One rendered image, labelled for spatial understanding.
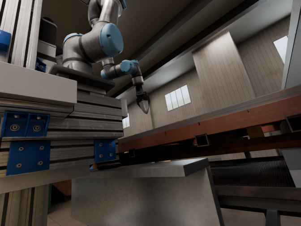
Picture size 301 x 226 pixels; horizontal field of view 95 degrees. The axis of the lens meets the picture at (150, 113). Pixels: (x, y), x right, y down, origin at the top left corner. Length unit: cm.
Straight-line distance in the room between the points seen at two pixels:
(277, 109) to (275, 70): 692
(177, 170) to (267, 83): 703
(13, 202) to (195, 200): 61
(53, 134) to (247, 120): 63
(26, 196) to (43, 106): 41
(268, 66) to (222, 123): 703
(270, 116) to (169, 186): 46
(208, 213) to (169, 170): 23
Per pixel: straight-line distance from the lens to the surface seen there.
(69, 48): 71
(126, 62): 84
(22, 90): 40
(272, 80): 738
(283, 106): 58
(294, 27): 64
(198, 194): 63
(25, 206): 75
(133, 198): 87
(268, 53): 778
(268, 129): 127
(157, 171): 50
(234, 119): 59
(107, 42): 62
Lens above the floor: 72
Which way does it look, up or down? 17 degrees up
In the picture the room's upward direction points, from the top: 9 degrees counter-clockwise
